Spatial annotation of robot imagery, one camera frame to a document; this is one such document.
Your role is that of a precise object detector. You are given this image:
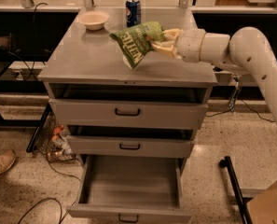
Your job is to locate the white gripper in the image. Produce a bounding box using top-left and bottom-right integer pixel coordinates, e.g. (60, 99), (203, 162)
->
(151, 29), (206, 63)

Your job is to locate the green jalapeno chip bag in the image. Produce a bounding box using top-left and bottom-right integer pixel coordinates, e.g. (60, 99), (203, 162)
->
(110, 21), (166, 70)

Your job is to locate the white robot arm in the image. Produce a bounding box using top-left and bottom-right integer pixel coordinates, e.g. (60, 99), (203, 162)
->
(151, 27), (277, 124)

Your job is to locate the grey drawer cabinet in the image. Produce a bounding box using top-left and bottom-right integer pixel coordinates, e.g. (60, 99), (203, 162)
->
(37, 7), (218, 166)

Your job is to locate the grey top drawer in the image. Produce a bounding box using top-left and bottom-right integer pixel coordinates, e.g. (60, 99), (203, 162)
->
(49, 99), (207, 130)

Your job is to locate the grey middle drawer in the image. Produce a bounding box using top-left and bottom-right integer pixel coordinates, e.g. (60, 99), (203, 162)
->
(67, 135), (194, 158)

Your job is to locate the grey open bottom drawer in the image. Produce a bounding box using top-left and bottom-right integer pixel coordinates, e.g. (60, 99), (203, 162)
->
(67, 155), (191, 224)

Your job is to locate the blue soda can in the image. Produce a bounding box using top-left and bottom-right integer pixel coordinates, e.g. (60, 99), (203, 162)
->
(125, 0), (141, 27)

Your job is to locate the beige paper bowl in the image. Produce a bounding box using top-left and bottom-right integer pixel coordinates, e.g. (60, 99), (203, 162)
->
(78, 10), (109, 31)

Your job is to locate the orange item in basket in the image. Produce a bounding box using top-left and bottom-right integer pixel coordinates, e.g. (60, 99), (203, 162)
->
(51, 126), (63, 141)

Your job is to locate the cardboard box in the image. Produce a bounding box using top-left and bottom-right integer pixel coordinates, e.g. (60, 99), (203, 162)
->
(247, 181), (277, 224)

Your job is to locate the tan shoe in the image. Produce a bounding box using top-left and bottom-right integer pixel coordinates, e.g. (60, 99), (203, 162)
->
(0, 150), (16, 174)

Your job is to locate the black wire basket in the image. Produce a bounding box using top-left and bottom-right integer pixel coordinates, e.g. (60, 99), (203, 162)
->
(26, 114), (76, 162)

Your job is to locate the black metal cart frame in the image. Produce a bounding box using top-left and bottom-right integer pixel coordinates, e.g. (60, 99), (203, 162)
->
(219, 156), (253, 224)

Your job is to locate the black table leg frame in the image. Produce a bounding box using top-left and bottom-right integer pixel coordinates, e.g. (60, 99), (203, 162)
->
(0, 92), (51, 129)

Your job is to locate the black floor cable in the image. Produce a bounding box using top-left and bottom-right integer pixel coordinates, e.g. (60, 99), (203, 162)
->
(17, 152), (82, 224)

